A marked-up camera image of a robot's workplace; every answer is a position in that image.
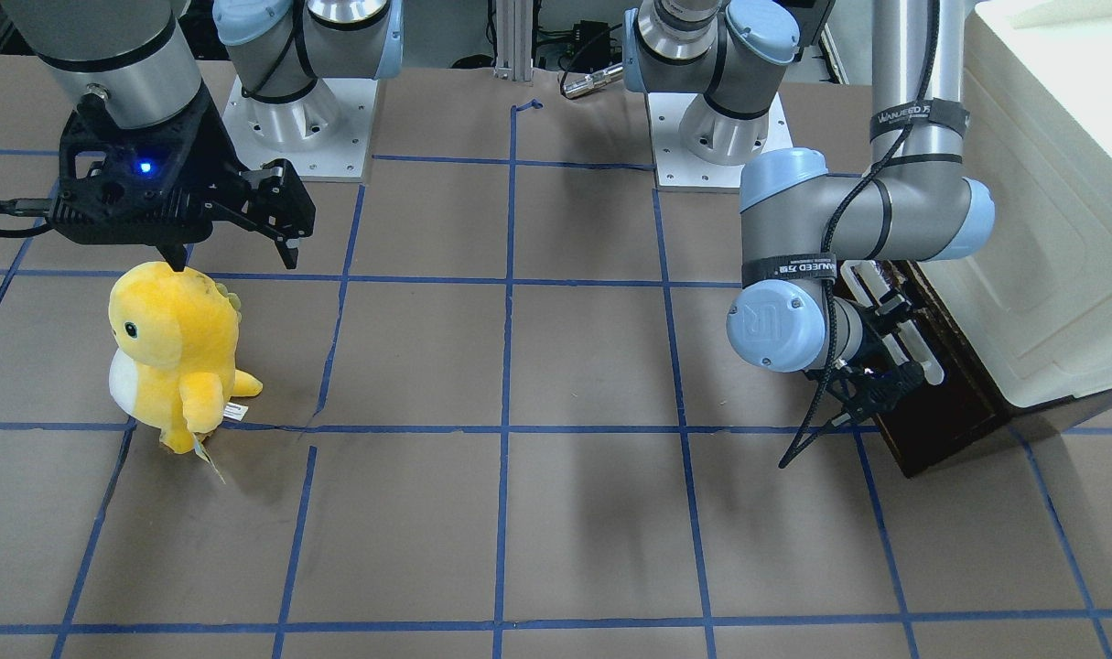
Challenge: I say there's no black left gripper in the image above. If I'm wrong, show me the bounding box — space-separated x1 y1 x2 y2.
825 362 925 430

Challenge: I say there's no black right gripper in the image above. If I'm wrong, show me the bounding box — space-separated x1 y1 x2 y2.
49 87 316 274

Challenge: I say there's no dark wooden drawer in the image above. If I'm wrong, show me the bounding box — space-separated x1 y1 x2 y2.
837 260 1020 477

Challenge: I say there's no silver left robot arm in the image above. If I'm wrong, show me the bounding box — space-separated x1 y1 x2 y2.
622 1 995 381

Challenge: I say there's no yellow plush dinosaur toy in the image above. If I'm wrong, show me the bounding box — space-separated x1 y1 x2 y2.
107 260 264 460

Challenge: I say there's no white cabinet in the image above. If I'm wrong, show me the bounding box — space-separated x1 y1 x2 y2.
921 1 1112 408

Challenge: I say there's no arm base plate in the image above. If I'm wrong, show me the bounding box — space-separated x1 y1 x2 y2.
646 92 793 193
222 79 383 183

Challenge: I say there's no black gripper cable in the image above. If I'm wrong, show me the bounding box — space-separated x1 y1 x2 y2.
0 198 58 239

